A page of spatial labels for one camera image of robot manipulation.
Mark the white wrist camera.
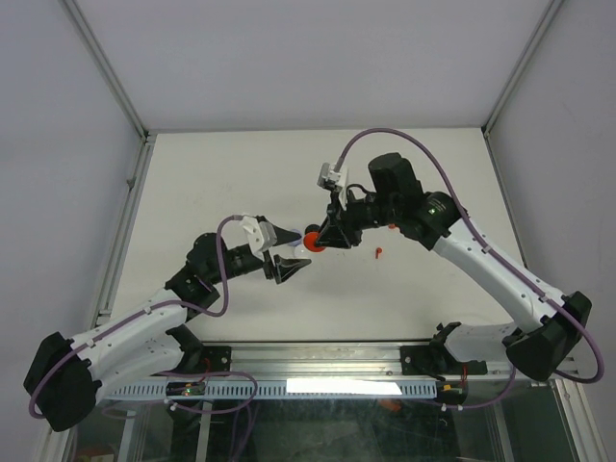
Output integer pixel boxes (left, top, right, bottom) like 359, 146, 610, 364
240, 215, 277, 258
317, 163, 348, 210

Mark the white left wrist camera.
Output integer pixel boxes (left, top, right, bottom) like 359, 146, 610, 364
240, 215, 277, 258

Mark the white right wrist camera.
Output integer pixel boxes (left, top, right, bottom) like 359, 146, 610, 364
317, 163, 348, 210

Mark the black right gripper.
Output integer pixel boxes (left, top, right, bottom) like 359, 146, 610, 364
314, 187, 399, 249

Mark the aluminium frame post right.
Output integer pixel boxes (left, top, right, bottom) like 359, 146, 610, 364
481, 0, 567, 140

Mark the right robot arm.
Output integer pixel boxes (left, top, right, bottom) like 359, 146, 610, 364
316, 153, 591, 381

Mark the aluminium frame post left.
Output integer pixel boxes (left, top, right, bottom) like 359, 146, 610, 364
59, 0, 149, 141

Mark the aluminium frame post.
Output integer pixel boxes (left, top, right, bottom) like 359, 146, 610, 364
481, 0, 567, 140
59, 0, 149, 141

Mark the orange round charging case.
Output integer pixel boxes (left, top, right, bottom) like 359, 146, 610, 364
302, 231, 326, 253

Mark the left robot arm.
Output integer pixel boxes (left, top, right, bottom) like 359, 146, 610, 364
23, 215, 310, 432

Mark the white round charging case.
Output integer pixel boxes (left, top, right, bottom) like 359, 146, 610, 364
293, 244, 309, 259

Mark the white slotted cable duct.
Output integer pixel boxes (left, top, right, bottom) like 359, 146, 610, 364
108, 378, 437, 401

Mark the aluminium mounting rail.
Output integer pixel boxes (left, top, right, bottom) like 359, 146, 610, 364
201, 341, 578, 381

